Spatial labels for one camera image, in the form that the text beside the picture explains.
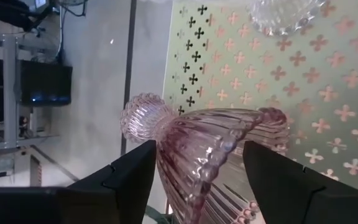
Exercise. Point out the grey metal rack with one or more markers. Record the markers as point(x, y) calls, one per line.
point(10, 93)

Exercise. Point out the pink ribbed glass candle holder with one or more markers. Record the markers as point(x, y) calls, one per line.
point(197, 140)

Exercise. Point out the green perforated metal shelf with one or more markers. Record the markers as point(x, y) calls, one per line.
point(306, 77)

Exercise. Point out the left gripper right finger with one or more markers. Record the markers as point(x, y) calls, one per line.
point(284, 193)

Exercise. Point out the clear ribbed glass candle holder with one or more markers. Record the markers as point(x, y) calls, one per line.
point(283, 15)

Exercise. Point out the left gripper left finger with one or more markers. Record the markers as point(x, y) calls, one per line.
point(120, 193)

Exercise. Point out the black monitor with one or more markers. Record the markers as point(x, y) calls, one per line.
point(45, 81)

